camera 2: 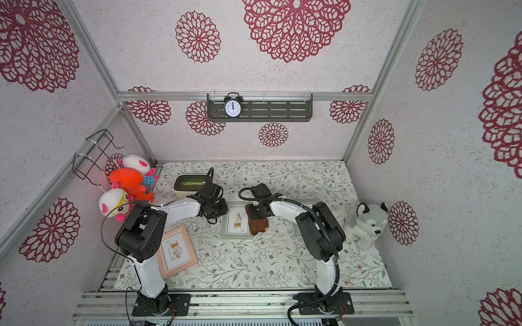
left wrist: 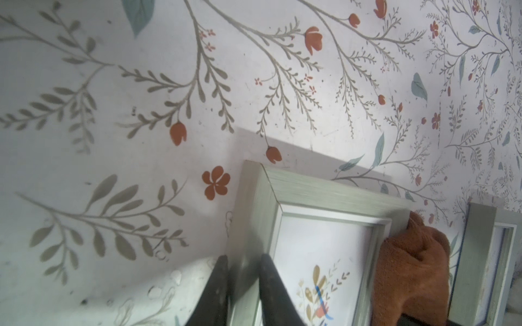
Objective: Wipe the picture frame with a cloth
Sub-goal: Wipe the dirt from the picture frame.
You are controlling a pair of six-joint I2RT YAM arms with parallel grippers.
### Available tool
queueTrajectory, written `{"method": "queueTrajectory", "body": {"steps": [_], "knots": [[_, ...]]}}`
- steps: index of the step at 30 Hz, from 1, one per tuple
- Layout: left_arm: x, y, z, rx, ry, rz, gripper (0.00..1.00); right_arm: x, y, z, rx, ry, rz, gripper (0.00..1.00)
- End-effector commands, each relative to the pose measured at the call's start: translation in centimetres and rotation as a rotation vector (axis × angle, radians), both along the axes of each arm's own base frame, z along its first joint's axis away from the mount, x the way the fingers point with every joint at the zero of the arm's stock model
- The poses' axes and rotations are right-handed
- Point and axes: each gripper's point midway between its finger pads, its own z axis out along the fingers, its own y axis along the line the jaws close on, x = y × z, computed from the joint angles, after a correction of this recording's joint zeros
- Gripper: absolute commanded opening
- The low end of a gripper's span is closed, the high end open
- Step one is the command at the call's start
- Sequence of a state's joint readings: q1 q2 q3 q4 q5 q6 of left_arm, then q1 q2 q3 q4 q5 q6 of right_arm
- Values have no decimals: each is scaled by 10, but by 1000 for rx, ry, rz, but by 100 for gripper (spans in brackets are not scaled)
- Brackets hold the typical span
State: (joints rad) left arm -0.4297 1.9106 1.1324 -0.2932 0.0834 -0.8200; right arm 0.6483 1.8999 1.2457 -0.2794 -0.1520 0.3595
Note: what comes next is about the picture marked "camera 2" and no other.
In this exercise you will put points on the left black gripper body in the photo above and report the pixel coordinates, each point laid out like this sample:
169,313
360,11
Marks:
218,211

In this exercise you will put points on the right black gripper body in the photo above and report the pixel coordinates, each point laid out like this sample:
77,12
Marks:
255,210

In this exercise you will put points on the brown cloth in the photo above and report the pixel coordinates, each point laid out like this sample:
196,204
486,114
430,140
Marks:
257,218

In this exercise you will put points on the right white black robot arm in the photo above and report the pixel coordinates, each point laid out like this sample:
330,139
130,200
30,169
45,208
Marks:
322,234

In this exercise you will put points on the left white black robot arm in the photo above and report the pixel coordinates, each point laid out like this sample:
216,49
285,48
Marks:
140,236

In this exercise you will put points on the cream box with green lid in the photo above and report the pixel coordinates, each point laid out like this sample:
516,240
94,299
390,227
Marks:
190,184

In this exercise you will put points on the red plush toy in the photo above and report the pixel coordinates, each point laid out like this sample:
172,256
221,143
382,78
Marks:
130,181

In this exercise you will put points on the white pink plush top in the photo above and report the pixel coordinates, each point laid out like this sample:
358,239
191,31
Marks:
137,163

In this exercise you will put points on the white plush with yellow glasses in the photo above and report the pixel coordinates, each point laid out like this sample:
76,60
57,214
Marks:
115,203

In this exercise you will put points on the black alarm clock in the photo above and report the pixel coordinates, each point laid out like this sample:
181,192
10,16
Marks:
233,105

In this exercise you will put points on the grey husky plush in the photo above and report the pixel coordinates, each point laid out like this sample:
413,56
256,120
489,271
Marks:
370,222

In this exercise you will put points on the pink picture frame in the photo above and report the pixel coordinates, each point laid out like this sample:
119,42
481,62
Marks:
176,252

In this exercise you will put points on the grey wall shelf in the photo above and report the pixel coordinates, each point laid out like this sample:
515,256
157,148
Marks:
300,110

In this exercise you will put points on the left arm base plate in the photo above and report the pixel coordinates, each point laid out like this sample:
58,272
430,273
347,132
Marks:
166,303

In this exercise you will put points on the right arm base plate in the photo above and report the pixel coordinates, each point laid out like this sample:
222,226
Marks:
339,303

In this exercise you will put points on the black wire basket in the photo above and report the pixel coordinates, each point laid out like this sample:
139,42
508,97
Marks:
98,144

